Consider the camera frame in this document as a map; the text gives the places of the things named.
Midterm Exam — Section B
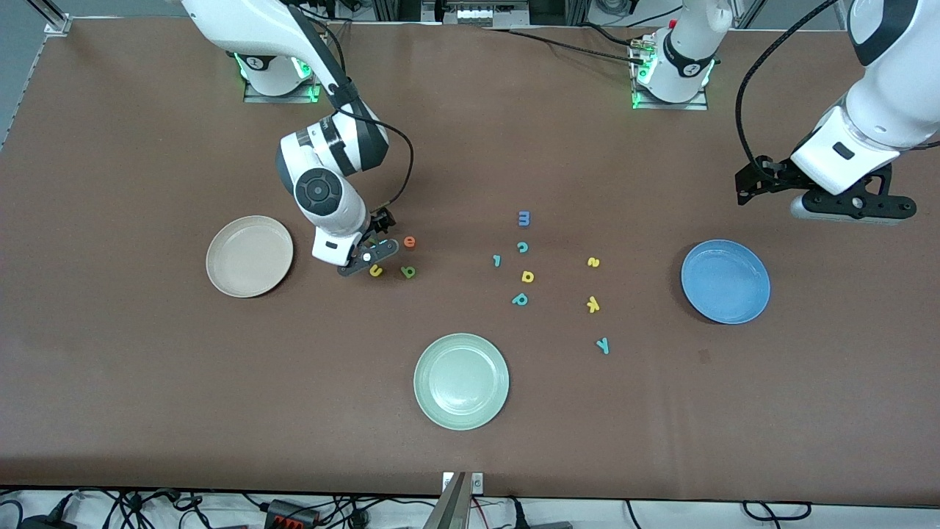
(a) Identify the beige round plate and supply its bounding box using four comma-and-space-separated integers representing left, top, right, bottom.
206, 215, 294, 299

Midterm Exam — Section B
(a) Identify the blue round plate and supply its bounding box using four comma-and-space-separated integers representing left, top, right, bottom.
681, 240, 772, 325

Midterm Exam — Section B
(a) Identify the pale green round plate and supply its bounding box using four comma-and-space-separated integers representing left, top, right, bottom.
413, 333, 510, 431

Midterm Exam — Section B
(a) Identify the brown table cover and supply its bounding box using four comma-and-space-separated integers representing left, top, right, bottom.
0, 16, 940, 508

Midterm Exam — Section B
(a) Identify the terminal block device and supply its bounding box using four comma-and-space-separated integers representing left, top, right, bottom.
439, 0, 531, 28

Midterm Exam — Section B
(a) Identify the black red power strip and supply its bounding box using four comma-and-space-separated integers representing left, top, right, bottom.
263, 499, 322, 529

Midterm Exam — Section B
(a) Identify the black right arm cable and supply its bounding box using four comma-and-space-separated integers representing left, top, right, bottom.
290, 0, 414, 214

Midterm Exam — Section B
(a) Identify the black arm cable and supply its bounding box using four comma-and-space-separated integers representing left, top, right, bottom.
737, 0, 842, 171
290, 0, 414, 214

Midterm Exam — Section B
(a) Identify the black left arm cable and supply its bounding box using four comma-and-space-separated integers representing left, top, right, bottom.
737, 0, 842, 171

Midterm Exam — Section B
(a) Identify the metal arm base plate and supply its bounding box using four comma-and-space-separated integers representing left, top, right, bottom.
630, 33, 709, 112
242, 55, 322, 104

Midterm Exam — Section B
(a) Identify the short black table cable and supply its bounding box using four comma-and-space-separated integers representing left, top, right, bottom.
576, 22, 647, 49

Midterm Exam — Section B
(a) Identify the aluminium frame structure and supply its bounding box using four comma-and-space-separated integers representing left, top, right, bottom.
371, 0, 441, 23

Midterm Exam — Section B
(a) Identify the long black table cable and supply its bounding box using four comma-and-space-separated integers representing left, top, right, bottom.
485, 26, 651, 65

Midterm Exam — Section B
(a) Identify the grey camera post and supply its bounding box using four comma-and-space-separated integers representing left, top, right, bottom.
422, 472, 471, 529

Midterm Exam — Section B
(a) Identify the black looped cable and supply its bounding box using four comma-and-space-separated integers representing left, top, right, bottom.
742, 500, 813, 524

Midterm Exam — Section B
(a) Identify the black cable tangle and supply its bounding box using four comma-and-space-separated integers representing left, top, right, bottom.
0, 487, 254, 529

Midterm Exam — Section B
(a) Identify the aluminium profile post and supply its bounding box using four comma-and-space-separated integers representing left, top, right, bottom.
28, 0, 73, 37

